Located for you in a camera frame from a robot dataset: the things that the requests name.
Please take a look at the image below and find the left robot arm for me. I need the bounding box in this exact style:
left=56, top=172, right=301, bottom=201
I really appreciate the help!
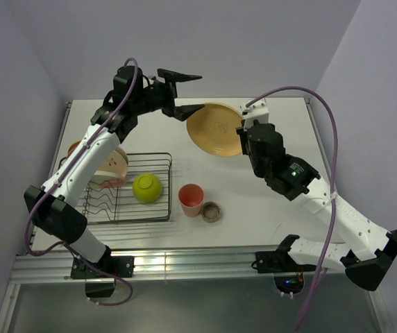
left=24, top=58, right=203, bottom=277

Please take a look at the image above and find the purple cable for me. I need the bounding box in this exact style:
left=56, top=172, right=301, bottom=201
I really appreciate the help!
left=24, top=57, right=140, bottom=256
left=245, top=85, right=338, bottom=330

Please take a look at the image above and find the pink plastic cup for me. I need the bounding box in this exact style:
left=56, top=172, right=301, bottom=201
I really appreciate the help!
left=178, top=184, right=205, bottom=217

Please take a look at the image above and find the black wire dish rack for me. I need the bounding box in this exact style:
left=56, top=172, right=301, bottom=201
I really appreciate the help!
left=76, top=153, right=172, bottom=224

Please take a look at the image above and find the small speckled ceramic cup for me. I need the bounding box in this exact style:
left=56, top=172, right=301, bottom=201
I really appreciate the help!
left=201, top=201, right=221, bottom=223

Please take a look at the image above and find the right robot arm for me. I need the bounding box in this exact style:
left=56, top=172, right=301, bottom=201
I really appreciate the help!
left=236, top=121, right=397, bottom=291

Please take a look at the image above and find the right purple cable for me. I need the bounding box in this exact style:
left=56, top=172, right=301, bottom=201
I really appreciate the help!
left=245, top=85, right=338, bottom=330

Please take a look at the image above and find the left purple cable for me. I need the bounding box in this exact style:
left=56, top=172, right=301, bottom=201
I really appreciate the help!
left=24, top=57, right=140, bottom=256

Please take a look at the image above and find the yellow cream leaf plate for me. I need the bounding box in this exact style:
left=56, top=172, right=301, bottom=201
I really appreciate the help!
left=67, top=140, right=130, bottom=164

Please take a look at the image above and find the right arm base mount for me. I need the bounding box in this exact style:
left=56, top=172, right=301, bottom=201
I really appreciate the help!
left=251, top=251, right=316, bottom=298

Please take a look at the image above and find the aluminium table edge rail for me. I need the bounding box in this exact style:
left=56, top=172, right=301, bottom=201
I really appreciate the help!
left=7, top=242, right=375, bottom=284

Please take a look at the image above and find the lime green bowl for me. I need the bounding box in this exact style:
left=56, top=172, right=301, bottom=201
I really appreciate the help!
left=133, top=173, right=163, bottom=203

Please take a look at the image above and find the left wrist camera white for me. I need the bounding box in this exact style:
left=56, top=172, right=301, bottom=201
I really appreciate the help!
left=239, top=99, right=269, bottom=131

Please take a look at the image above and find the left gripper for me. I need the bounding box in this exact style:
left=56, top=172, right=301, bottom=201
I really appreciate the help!
left=131, top=69, right=204, bottom=121

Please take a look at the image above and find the pink cream plate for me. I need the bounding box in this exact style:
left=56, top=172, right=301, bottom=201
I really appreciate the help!
left=88, top=171, right=126, bottom=189
left=96, top=147, right=129, bottom=178

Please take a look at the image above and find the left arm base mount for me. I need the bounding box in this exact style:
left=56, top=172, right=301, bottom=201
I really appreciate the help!
left=70, top=256, right=134, bottom=300

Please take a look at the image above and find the plain yellow bear plate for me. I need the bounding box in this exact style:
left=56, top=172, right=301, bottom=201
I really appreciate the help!
left=187, top=103, right=243, bottom=157

